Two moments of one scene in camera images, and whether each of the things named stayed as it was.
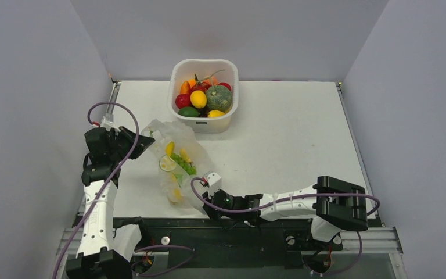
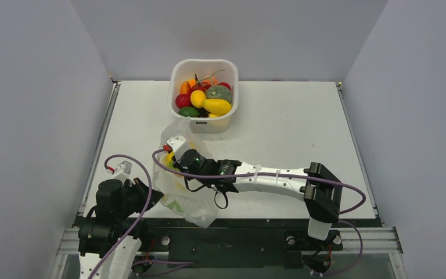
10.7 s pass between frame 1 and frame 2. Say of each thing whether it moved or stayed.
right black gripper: moved
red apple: stayed
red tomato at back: stayed
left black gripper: moved
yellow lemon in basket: stayed
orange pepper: stayed
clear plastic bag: moved
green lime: stayed
